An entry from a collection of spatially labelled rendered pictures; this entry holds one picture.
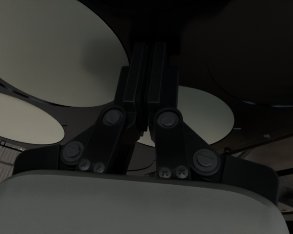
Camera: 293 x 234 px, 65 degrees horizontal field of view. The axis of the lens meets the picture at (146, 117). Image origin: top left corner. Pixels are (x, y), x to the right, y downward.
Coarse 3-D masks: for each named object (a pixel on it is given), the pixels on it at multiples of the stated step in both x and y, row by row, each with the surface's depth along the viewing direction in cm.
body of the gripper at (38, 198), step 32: (0, 192) 8; (32, 192) 8; (64, 192) 7; (96, 192) 7; (128, 192) 7; (160, 192) 7; (192, 192) 7; (224, 192) 7; (0, 224) 7; (32, 224) 7; (64, 224) 7; (96, 224) 7; (128, 224) 7; (160, 224) 7; (192, 224) 6; (224, 224) 6; (256, 224) 6
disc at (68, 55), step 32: (0, 0) 11; (32, 0) 11; (64, 0) 11; (0, 32) 13; (32, 32) 12; (64, 32) 12; (96, 32) 12; (0, 64) 15; (32, 64) 15; (64, 64) 14; (96, 64) 14; (128, 64) 14; (64, 96) 17; (96, 96) 17
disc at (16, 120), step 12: (0, 96) 18; (0, 108) 20; (12, 108) 20; (24, 108) 20; (36, 108) 19; (0, 120) 22; (12, 120) 22; (24, 120) 22; (36, 120) 21; (48, 120) 21; (0, 132) 25; (12, 132) 24; (24, 132) 24; (36, 132) 24; (48, 132) 23; (60, 132) 23
